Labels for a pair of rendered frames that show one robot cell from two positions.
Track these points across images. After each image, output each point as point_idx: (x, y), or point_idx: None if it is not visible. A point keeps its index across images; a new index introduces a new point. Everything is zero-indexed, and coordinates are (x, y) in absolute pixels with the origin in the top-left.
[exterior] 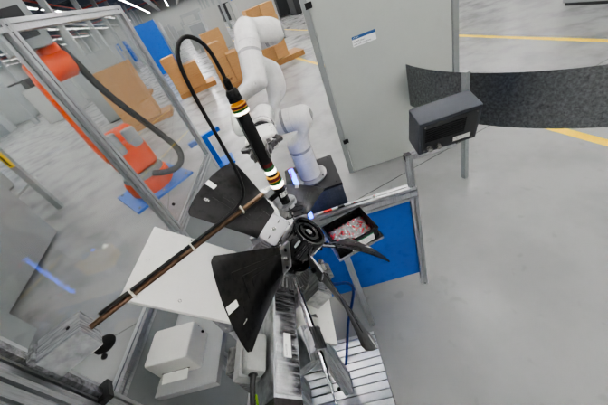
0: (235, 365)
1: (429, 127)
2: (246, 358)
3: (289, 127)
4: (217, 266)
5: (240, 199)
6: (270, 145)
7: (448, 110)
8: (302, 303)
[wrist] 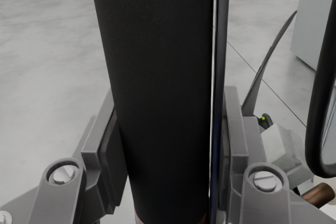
0: (301, 144)
1: None
2: (280, 130)
3: None
4: (287, 20)
5: (330, 168)
6: (81, 143)
7: None
8: None
